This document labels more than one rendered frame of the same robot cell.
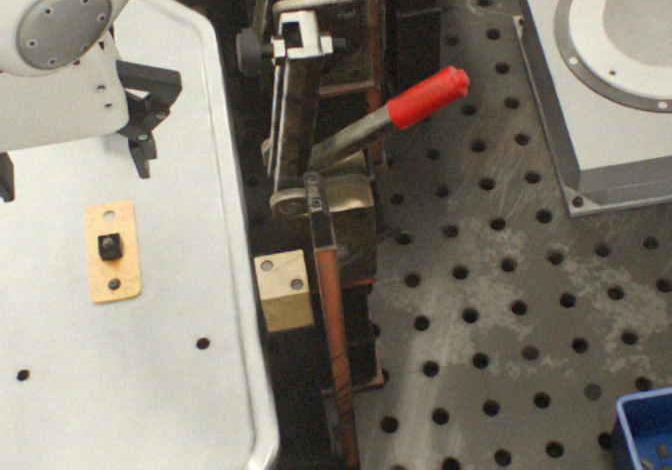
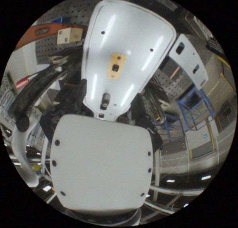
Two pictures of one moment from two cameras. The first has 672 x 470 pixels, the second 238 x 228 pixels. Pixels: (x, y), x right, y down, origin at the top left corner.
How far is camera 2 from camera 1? 66 cm
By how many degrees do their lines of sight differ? 26
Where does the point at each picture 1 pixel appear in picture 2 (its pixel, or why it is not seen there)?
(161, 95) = (47, 120)
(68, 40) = not seen: outside the picture
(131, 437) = (134, 19)
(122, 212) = (109, 75)
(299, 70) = (11, 110)
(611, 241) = not seen: hidden behind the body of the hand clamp
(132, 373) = (125, 33)
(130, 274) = (113, 58)
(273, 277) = (65, 35)
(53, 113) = (93, 160)
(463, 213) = not seen: hidden behind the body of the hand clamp
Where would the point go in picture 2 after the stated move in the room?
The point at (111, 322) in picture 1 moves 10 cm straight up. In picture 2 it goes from (124, 48) to (127, 57)
